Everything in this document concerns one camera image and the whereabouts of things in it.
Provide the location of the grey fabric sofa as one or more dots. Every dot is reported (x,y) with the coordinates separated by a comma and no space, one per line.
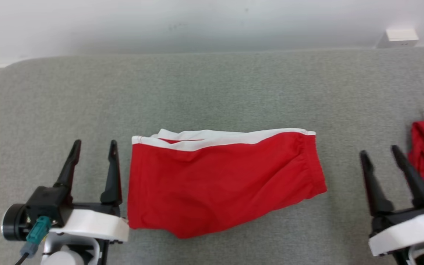
(212,92)

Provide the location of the red shorts with white waistband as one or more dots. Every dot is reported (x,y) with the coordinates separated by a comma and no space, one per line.
(215,184)

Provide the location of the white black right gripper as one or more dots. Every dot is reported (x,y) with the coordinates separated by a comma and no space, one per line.
(407,232)

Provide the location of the white wall box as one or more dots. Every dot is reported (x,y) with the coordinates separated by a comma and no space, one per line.
(399,36)

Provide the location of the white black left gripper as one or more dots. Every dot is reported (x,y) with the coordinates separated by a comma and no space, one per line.
(94,224)

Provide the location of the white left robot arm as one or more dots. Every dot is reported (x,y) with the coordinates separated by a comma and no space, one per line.
(64,257)

